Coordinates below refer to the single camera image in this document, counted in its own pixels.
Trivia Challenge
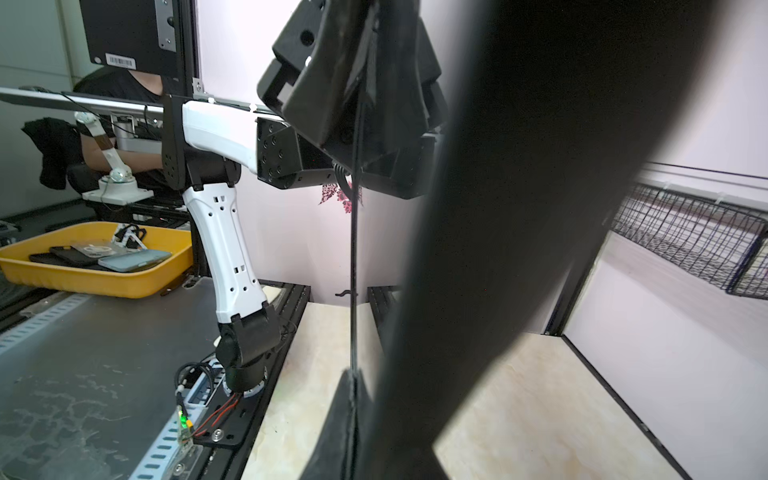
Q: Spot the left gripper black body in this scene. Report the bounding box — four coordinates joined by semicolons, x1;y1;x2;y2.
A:
257;1;447;200

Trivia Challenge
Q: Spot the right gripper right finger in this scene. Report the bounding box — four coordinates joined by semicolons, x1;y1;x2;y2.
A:
354;1;719;479

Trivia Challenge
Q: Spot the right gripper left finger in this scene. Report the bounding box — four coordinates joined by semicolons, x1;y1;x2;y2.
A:
300;369;372;480

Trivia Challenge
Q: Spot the black phone case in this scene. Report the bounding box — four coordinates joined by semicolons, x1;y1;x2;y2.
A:
349;1;378;384

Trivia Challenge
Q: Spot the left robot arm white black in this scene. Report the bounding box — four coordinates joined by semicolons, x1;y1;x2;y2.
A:
162;1;446;396

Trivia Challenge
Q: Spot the black monitor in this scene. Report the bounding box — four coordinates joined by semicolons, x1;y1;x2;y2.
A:
80;0;198;80

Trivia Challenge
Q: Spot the yellow tray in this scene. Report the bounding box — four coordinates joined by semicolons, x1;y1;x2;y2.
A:
1;221;193;299

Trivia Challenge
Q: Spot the seated person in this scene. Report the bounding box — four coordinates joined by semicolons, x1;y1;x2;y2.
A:
23;65;181;193

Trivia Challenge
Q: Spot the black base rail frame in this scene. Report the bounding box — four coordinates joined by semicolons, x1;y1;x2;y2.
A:
173;278;397;480

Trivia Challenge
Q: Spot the white slotted cable duct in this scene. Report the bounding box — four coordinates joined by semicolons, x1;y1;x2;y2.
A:
129;374;212;479

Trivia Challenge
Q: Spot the black wire basket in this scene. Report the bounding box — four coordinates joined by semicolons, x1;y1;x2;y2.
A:
611;162;767;300

